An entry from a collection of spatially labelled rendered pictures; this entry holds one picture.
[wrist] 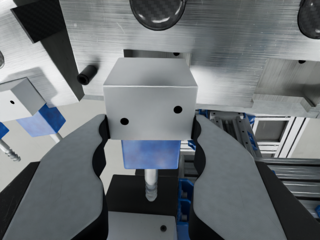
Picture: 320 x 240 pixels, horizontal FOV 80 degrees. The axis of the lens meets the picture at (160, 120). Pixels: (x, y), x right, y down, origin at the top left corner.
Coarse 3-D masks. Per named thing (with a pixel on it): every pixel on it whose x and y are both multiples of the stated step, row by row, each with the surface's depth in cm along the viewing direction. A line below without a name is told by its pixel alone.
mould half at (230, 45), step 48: (96, 0) 13; (192, 0) 12; (240, 0) 12; (288, 0) 12; (96, 48) 15; (144, 48) 15; (192, 48) 14; (240, 48) 14; (288, 48) 14; (240, 96) 16
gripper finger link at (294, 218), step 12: (264, 168) 8; (264, 180) 7; (276, 180) 7; (276, 192) 7; (288, 192) 7; (276, 204) 6; (288, 204) 6; (300, 204) 6; (288, 216) 6; (300, 216) 6; (312, 216) 6; (288, 228) 6; (300, 228) 6; (312, 228) 6
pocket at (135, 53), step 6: (126, 54) 16; (132, 54) 18; (138, 54) 18; (144, 54) 18; (150, 54) 18; (156, 54) 18; (162, 54) 18; (168, 54) 18; (174, 54) 18; (180, 54) 17; (186, 54) 17; (186, 60) 18
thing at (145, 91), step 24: (120, 72) 11; (144, 72) 12; (168, 72) 12; (120, 96) 10; (144, 96) 10; (168, 96) 10; (192, 96) 10; (120, 120) 11; (144, 120) 11; (168, 120) 11; (192, 120) 11; (144, 144) 14; (168, 144) 14; (144, 168) 15; (168, 168) 15
